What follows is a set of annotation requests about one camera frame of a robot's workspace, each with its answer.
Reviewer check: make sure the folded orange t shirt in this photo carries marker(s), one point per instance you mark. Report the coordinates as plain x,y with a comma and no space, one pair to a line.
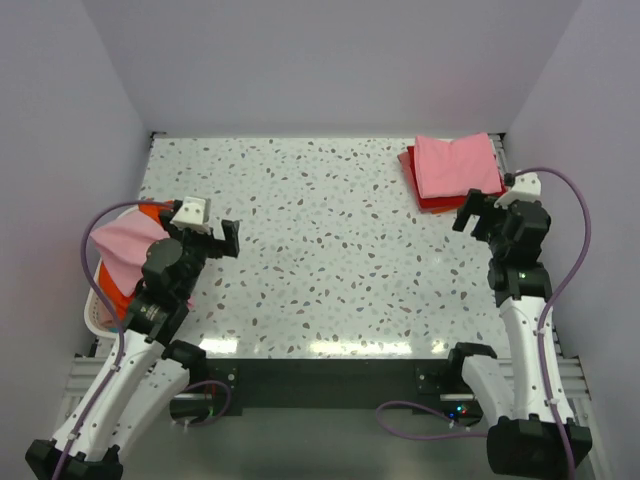
442,210

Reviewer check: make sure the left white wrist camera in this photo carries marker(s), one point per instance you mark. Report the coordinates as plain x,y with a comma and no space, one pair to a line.
193,214

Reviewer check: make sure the aluminium frame rail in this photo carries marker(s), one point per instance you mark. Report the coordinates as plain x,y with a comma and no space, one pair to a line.
85,375

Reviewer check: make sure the orange t shirt in basket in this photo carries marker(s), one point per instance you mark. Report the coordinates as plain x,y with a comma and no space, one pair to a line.
112,292

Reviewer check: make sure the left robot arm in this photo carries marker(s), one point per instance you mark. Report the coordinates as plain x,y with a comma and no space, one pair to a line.
147,366

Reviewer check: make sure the folded pink t shirt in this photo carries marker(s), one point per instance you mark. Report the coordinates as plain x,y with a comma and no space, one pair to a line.
451,168

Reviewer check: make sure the folded red t shirt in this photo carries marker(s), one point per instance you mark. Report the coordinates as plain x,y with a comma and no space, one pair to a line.
406,160

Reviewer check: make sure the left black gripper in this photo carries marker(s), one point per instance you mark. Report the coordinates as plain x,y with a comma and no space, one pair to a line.
218,247

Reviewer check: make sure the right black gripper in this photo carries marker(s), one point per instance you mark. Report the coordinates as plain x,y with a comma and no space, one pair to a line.
475,196

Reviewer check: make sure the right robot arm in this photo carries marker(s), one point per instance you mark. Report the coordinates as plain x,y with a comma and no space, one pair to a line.
532,432

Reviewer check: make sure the pink t shirt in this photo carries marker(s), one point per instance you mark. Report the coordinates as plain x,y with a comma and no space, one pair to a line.
125,250
451,168

